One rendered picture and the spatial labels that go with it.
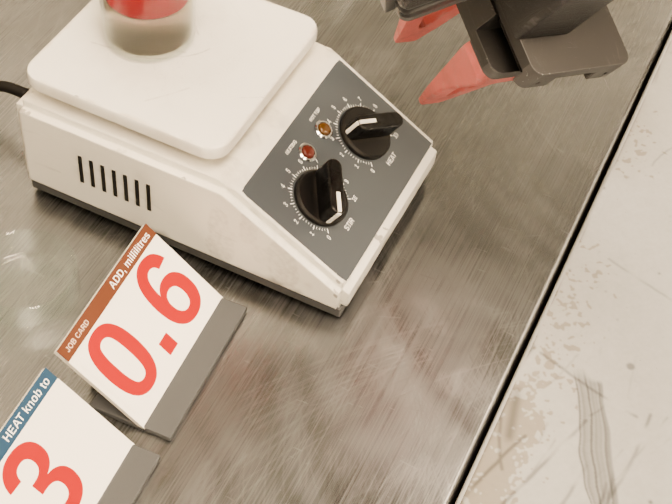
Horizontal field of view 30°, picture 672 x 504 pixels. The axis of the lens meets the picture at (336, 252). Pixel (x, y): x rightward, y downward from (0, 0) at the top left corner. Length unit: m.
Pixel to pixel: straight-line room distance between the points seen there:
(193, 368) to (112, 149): 0.12
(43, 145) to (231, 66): 0.11
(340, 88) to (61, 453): 0.26
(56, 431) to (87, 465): 0.02
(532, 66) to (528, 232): 0.20
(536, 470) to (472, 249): 0.14
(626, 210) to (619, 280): 0.06
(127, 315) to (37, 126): 0.12
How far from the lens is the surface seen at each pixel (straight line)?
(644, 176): 0.78
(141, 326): 0.64
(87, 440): 0.61
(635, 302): 0.72
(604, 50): 0.59
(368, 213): 0.68
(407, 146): 0.71
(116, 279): 0.64
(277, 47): 0.69
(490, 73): 0.57
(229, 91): 0.66
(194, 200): 0.65
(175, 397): 0.64
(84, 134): 0.67
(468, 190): 0.75
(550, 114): 0.81
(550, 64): 0.56
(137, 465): 0.62
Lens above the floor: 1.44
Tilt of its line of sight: 50 degrees down
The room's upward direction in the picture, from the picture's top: 7 degrees clockwise
